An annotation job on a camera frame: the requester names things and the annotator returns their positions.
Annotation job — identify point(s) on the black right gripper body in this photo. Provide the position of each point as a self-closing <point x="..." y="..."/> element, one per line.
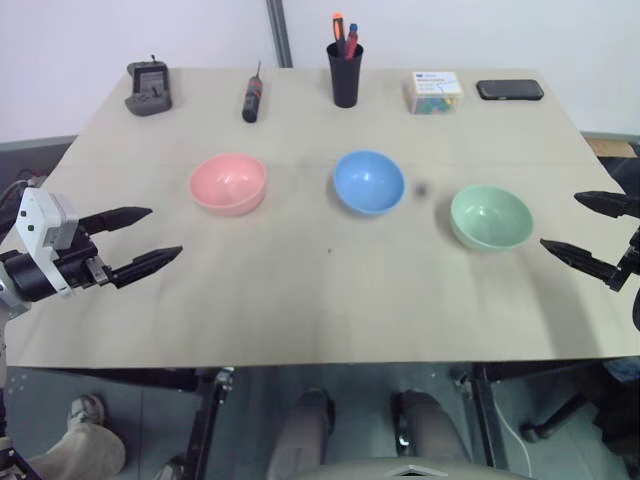
<point x="633" y="255"/>

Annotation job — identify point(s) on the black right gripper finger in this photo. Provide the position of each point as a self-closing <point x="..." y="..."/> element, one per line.
<point x="582" y="257"/>
<point x="607" y="203"/>

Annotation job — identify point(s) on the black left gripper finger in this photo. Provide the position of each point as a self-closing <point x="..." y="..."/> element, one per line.
<point x="147" y="262"/>
<point x="117" y="218"/>

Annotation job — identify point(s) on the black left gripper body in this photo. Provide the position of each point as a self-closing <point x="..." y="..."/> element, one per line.
<point x="75" y="262"/>

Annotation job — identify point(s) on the brown cardboard box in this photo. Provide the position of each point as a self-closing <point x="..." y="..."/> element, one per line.
<point x="610" y="147"/>

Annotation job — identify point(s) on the green bowl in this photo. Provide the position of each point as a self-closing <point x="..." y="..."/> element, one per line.
<point x="492" y="217"/>

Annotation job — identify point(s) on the pink bowl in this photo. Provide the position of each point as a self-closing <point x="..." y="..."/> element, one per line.
<point x="225" y="182"/>

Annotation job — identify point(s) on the black phone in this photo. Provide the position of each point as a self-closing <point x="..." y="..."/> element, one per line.
<point x="510" y="90"/>

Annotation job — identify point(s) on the black office chair base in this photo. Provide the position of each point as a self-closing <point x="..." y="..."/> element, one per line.
<point x="565" y="410"/>

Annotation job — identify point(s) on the black table leg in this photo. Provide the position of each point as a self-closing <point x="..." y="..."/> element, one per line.
<point x="485" y="415"/>
<point x="207" y="425"/>

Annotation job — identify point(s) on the black red screwdriver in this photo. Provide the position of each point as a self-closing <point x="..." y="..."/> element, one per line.
<point x="251" y="102"/>

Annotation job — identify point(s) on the person's leg with sneaker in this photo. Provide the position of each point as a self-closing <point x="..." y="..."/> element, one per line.
<point x="82" y="440"/>

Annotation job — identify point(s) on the clear box of pushpins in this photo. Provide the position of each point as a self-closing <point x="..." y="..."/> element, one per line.
<point x="432" y="92"/>

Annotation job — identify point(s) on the blue bowl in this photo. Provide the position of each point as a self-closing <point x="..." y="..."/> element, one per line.
<point x="367" y="182"/>

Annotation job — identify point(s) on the black pen cup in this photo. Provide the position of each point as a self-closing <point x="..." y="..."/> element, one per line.
<point x="345" y="80"/>

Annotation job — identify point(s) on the orange marker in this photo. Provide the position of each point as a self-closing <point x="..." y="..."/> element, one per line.
<point x="338" y="32"/>

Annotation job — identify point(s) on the blue red pen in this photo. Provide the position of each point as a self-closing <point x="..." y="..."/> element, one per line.
<point x="353" y="40"/>

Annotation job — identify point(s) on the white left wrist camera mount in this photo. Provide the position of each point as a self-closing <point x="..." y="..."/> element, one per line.
<point x="37" y="220"/>

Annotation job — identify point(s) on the grey vertical post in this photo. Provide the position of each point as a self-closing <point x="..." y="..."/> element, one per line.
<point x="279" y="32"/>

